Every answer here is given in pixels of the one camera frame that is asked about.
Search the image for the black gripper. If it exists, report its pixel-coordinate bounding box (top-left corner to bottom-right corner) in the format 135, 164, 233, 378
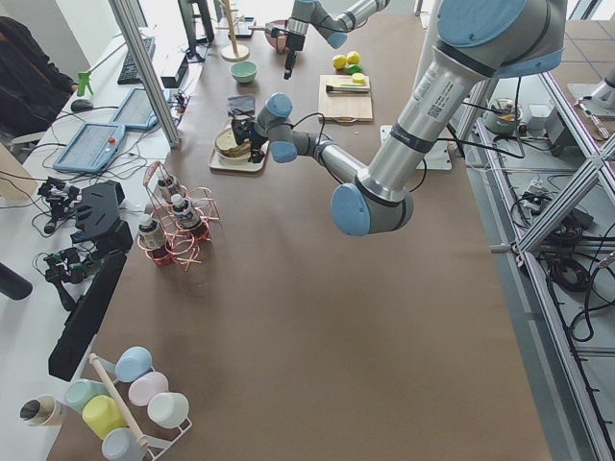
283, 26, 306, 80
231, 118, 267, 163

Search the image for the white round plate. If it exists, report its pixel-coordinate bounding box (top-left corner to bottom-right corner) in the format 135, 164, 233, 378
213, 125, 254, 166

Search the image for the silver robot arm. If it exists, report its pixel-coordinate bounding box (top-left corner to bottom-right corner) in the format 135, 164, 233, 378
247, 0, 567, 235
283, 0, 390, 80

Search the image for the cream rabbit tray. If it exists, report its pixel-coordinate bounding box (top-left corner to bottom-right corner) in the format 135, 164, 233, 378
209, 128, 266, 173

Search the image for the pink bowl with ice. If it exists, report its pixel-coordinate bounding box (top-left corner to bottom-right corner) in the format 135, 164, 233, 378
264, 19, 289, 54

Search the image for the mint green bowl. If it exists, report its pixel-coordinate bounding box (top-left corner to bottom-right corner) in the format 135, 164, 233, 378
230, 61, 258, 84

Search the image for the yellow lemon front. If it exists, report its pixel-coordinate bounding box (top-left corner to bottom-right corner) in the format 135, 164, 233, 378
332, 55, 347, 70

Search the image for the yellow lemon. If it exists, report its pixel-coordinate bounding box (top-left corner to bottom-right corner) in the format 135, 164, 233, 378
332, 55, 347, 70
346, 50, 361, 65

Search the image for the grey folded cloth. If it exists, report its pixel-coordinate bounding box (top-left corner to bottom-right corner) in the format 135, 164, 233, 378
227, 94, 256, 115

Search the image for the wooden glass stand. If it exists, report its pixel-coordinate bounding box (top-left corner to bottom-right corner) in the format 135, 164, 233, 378
216, 0, 250, 62

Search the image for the yellow lemon behind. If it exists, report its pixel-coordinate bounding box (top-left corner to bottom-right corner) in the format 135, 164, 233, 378
346, 50, 361, 65

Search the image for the wooden cutting board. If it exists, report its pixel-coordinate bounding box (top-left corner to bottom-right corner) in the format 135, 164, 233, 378
318, 74, 373, 122

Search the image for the green lime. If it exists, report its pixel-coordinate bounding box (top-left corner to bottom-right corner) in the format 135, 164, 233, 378
346, 63, 366, 85

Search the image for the dark drink bottle left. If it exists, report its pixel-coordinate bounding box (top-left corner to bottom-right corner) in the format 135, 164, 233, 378
157, 172, 182, 203

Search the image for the dark drink bottle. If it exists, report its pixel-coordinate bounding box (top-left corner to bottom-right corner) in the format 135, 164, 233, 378
138, 213, 168, 261
171, 193, 201, 231
157, 172, 182, 203

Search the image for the dark drink bottle middle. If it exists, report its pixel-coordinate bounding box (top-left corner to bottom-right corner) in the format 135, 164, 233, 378
171, 193, 201, 231

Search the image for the blue teach pendant upper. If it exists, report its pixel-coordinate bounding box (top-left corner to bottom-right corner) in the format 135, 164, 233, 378
110, 87, 158, 132

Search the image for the blue teach pendant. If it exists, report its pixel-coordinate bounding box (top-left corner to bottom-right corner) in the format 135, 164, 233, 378
110, 87, 158, 132
53, 123, 126, 173

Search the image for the dark drink bottle right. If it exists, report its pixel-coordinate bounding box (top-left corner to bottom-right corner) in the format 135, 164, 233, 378
138, 213, 168, 261

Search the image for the black keyboard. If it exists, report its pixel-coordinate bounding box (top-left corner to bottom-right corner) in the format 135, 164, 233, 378
116, 36, 158, 86

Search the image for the blue teach pendant lower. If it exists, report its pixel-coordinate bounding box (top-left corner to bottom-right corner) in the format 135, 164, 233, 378
53, 123, 126, 173

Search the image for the black computer mouse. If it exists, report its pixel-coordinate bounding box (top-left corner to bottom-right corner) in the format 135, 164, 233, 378
70, 99, 94, 113

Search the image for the seated person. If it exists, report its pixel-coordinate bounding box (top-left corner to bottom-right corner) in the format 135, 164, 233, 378
1, 16, 78, 136

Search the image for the pink cup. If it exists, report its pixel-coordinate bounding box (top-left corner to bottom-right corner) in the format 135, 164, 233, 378
128, 371, 169, 406

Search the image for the white cup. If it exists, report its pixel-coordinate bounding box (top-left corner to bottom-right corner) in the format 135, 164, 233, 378
147, 392, 189, 428

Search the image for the mint cup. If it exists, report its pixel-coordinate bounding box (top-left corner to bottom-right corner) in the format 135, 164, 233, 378
64, 378, 109, 414

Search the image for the yellow cup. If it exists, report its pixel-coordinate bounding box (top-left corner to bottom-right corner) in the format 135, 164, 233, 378
82, 395, 128, 440

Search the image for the grey blue cup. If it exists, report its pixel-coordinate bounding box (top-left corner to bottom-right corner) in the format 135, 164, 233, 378
102, 427, 147, 461

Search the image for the paper cup with metal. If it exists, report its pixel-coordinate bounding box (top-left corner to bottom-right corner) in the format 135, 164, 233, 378
19, 395, 66, 426

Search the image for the metal knife black handle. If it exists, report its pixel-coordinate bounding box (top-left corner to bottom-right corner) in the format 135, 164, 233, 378
325, 85, 371, 94

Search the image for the copper wire bottle rack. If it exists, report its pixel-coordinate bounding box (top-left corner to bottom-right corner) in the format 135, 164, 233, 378
136, 160, 220, 269

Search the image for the aluminium frame post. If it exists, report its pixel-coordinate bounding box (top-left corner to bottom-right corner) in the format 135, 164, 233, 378
109, 0, 181, 149

